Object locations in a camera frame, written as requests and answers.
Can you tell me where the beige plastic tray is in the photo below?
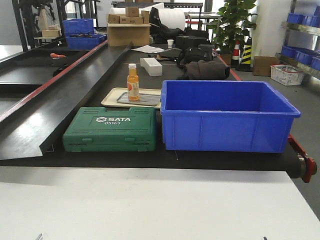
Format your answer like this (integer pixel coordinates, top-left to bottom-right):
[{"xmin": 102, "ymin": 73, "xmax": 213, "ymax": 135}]
[{"xmin": 101, "ymin": 87, "xmax": 161, "ymax": 109}]

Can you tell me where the orange juice bottle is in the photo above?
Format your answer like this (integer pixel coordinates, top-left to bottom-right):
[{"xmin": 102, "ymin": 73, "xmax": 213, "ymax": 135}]
[{"xmin": 127, "ymin": 63, "xmax": 140, "ymax": 101}]

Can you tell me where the white rectangular box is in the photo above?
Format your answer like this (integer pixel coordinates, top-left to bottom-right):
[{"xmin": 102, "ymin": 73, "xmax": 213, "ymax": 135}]
[{"xmin": 140, "ymin": 57, "xmax": 163, "ymax": 77}]

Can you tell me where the large blue plastic bin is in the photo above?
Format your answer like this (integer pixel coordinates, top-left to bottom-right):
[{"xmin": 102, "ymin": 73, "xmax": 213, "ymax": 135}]
[{"xmin": 160, "ymin": 80, "xmax": 301, "ymax": 153}]

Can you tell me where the black bag on table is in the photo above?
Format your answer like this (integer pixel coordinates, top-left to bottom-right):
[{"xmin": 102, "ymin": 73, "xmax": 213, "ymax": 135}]
[{"xmin": 184, "ymin": 60, "xmax": 230, "ymax": 80}]

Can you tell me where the green SATA tool case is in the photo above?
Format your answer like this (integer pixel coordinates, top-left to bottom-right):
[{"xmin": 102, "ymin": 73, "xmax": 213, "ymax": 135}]
[{"xmin": 62, "ymin": 107, "xmax": 157, "ymax": 153}]

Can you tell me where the white paper cup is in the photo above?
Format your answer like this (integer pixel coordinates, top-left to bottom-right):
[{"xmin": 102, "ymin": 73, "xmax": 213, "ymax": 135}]
[{"xmin": 167, "ymin": 39, "xmax": 174, "ymax": 49}]

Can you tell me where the large cardboard box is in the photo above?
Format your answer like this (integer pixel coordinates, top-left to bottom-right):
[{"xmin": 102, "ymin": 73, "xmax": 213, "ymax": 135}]
[{"xmin": 107, "ymin": 23, "xmax": 151, "ymax": 47}]

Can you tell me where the red white traffic cone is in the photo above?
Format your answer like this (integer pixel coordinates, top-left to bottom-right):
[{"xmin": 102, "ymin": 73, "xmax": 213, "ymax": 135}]
[{"xmin": 230, "ymin": 40, "xmax": 240, "ymax": 68}]

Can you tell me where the yellow black traffic cone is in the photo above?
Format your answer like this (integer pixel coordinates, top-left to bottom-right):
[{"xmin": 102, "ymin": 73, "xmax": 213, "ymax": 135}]
[{"xmin": 235, "ymin": 37, "xmax": 252, "ymax": 72}]

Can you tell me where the brown cardboard box on floor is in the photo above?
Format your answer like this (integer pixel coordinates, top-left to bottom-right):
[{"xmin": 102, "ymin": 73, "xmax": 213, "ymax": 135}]
[{"xmin": 252, "ymin": 56, "xmax": 280, "ymax": 77}]

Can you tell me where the green potted plant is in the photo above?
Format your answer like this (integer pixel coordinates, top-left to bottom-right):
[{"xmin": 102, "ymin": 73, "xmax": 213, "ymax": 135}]
[{"xmin": 213, "ymin": 0, "xmax": 256, "ymax": 54}]

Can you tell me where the blue crate on left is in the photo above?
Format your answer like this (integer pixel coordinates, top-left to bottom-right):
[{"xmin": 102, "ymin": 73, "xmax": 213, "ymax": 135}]
[{"xmin": 62, "ymin": 18, "xmax": 107, "ymax": 50}]

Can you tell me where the white plastic basket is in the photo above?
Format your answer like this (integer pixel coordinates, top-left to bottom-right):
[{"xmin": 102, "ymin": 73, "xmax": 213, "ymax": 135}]
[{"xmin": 270, "ymin": 64, "xmax": 305, "ymax": 86}]

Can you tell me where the orange handled tool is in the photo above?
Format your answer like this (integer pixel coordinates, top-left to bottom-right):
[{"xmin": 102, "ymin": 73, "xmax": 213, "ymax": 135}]
[{"xmin": 50, "ymin": 52, "xmax": 66, "ymax": 59}]

